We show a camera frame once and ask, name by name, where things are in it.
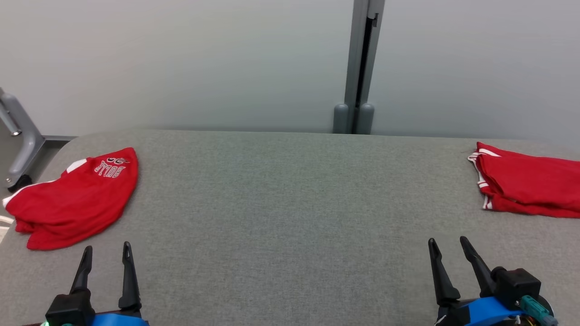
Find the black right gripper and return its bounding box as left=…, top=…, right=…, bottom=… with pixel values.
left=428, top=235, right=497, bottom=326

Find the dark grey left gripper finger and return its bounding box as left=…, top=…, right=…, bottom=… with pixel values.
left=118, top=241, right=142, bottom=312
left=69, top=246, right=94, bottom=295

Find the red Bulls 23 jersey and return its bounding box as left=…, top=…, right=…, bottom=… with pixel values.
left=468, top=142, right=580, bottom=219

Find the grey metal leg with caster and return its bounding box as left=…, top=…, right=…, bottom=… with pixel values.
left=0, top=87, right=46, bottom=193

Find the teal right camera connector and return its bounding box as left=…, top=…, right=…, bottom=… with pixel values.
left=520, top=295, right=559, bottom=326

